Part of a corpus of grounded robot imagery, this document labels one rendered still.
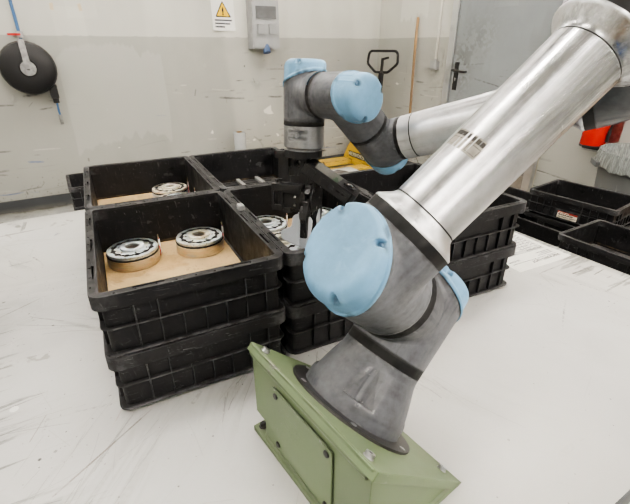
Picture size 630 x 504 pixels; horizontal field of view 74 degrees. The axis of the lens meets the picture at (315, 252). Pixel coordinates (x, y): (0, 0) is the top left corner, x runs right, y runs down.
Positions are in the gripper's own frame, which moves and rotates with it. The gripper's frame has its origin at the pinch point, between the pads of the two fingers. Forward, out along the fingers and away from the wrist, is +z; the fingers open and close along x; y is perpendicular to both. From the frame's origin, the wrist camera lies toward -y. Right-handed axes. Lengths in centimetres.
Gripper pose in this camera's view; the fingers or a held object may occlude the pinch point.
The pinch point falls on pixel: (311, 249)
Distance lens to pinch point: 84.7
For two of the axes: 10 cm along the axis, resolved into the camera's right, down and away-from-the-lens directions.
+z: -0.3, 9.3, 3.7
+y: -9.5, -1.4, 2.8
